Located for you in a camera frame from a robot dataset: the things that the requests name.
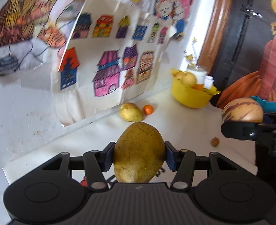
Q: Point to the yellow fruit in bowl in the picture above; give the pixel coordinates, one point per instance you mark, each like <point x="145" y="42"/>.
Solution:
<point x="186" y="78"/>

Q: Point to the girl with bear drawing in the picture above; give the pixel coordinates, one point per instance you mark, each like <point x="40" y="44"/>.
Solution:
<point x="175" y="11"/>

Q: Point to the colourful houses drawing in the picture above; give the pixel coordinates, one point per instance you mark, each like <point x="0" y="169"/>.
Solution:
<point x="113" y="56"/>

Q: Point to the yellow plastic bowl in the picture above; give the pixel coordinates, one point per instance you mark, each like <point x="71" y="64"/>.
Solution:
<point x="188" y="96"/>

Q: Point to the green yellow pear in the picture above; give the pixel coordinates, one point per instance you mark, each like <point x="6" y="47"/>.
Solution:
<point x="130" y="112"/>

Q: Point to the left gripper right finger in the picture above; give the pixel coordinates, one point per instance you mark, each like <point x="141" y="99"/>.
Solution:
<point x="182" y="162"/>

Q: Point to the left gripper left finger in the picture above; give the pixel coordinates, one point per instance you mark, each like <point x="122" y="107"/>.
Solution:
<point x="95" y="164"/>

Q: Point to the brown wooden door frame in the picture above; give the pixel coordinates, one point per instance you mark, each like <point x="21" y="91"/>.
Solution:
<point x="215" y="32"/>

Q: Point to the orange dress lady poster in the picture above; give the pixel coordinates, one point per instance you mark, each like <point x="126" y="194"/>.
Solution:
<point x="254" y="73"/>

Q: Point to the small orange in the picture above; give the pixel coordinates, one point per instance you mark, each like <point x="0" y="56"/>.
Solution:
<point x="148" y="109"/>

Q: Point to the boy with fan drawing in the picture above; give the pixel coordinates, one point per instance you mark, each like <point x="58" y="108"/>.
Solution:
<point x="18" y="18"/>

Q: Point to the yellow flower twig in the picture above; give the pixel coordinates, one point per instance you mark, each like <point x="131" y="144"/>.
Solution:
<point x="191" y="59"/>

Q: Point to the white printed table mat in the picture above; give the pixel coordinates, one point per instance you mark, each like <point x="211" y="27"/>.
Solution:
<point x="183" y="127"/>

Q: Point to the white orange jar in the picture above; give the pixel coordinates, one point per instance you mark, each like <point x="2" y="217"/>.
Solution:
<point x="200" y="74"/>

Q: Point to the black dark door panel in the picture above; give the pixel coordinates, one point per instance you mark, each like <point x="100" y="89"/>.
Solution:
<point x="233" y="37"/>

